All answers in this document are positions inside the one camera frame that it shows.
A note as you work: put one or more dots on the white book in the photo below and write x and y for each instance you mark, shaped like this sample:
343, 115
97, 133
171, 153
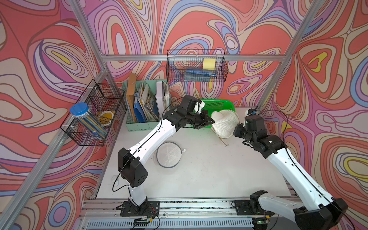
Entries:
160, 98

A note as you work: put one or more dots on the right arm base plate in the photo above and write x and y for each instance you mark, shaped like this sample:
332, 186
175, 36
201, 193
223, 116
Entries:
244, 208

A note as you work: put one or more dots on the green plastic basket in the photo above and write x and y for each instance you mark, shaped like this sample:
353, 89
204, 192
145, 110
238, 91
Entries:
212, 105

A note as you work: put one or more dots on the small white clip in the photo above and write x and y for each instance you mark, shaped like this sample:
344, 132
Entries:
115, 179

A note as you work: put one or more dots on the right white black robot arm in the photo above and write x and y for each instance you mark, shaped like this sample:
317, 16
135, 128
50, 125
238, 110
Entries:
317, 210

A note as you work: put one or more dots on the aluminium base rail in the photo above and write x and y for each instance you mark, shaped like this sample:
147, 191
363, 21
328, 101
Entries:
179, 214

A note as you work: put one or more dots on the yellow tape roll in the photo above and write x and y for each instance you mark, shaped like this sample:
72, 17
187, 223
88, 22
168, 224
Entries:
106, 117

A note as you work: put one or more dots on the back black wire basket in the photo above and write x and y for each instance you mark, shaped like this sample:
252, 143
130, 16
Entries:
179, 60

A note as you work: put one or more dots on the blue pen pouch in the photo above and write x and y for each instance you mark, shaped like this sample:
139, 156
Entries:
202, 72

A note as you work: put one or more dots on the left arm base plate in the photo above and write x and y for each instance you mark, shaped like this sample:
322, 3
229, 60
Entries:
147, 208

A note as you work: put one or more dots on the left black wire basket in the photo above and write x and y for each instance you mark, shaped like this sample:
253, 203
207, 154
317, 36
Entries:
99, 97

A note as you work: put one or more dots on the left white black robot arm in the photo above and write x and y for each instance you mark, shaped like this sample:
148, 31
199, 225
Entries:
131, 161

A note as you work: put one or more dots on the yellow sticky note pad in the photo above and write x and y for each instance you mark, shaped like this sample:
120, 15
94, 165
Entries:
209, 64

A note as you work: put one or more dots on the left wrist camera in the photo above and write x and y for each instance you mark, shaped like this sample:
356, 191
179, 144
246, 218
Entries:
198, 107

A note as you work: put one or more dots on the mint green file organizer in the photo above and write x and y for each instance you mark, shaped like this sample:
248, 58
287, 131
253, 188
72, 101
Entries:
146, 94

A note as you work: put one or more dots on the blue lidded clear jar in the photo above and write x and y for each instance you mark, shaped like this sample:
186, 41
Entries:
82, 112

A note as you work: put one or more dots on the brown cardboard folder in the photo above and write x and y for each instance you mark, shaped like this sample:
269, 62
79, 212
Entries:
130, 95

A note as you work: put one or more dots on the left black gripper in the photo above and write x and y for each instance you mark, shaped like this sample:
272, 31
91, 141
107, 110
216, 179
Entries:
203, 122

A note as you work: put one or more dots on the blue folder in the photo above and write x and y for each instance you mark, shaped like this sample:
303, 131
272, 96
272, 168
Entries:
139, 113

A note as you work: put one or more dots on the green circuit board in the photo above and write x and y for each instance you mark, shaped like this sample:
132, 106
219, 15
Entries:
141, 223

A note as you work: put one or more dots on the black wire basket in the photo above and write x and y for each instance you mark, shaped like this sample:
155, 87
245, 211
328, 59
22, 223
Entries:
99, 97
179, 60

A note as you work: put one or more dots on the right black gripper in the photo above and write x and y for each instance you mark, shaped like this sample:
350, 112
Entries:
237, 134

